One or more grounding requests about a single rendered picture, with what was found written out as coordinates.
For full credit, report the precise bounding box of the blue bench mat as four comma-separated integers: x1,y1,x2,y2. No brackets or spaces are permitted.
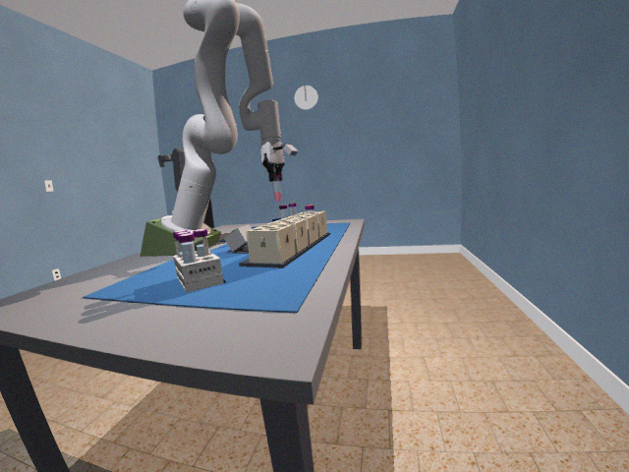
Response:
83,222,351,313

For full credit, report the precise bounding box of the beige block with holes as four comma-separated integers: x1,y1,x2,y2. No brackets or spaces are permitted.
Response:
246,224,296,264
265,219,309,253
281,214,318,245
295,211,327,238

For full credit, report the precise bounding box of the beige sloped box with green button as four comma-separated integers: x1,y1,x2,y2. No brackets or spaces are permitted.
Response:
224,224,252,254

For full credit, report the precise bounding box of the white tube rack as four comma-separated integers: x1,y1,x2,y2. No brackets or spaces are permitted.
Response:
173,252,224,292

